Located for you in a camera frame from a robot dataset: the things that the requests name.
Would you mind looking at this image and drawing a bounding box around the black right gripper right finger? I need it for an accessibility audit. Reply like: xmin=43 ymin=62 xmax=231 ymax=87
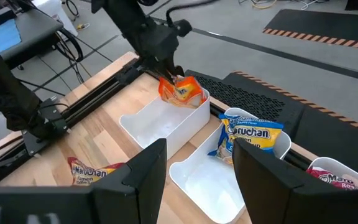
xmin=232 ymin=139 xmax=358 ymax=224

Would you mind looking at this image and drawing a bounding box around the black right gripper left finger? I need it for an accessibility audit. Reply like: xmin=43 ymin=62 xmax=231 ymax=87
xmin=0 ymin=138 xmax=168 ymax=224

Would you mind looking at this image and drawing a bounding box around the orange chicken ramen pack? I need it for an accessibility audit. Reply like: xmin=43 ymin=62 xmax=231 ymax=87
xmin=158 ymin=76 xmax=208 ymax=109

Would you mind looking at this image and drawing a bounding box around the red-orange chicken ramen pack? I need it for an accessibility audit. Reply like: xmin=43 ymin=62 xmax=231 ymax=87
xmin=67 ymin=156 xmax=126 ymax=187

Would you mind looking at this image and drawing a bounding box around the red beef ramen pack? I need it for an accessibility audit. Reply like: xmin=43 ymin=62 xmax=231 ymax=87
xmin=306 ymin=167 xmax=358 ymax=190

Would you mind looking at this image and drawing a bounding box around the blue soy sauce ramen pack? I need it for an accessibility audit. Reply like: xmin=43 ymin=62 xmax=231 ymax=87
xmin=208 ymin=113 xmax=285 ymax=165

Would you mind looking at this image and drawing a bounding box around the white plastic bin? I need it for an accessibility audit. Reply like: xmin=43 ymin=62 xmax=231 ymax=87
xmin=168 ymin=107 xmax=292 ymax=224
xmin=306 ymin=156 xmax=358 ymax=190
xmin=119 ymin=88 xmax=211 ymax=160

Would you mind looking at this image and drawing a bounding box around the black perforated hazard-striped ramp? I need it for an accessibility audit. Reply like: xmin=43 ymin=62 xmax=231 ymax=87
xmin=185 ymin=70 xmax=358 ymax=184

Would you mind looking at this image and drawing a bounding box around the grey desk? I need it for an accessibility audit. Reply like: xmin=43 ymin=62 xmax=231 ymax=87
xmin=0 ymin=6 xmax=65 ymax=71

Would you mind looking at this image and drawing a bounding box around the black hazard-striped floor mat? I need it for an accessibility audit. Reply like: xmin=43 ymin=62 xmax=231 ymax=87
xmin=262 ymin=8 xmax=358 ymax=52

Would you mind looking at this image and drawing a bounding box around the blue sheet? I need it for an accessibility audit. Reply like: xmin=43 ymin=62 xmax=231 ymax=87
xmin=0 ymin=18 xmax=22 ymax=54

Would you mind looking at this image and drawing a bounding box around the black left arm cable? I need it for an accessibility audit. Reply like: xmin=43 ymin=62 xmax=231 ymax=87
xmin=165 ymin=0 xmax=220 ymax=24

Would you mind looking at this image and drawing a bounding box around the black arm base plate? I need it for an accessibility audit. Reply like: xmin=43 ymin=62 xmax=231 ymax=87
xmin=22 ymin=99 xmax=68 ymax=156

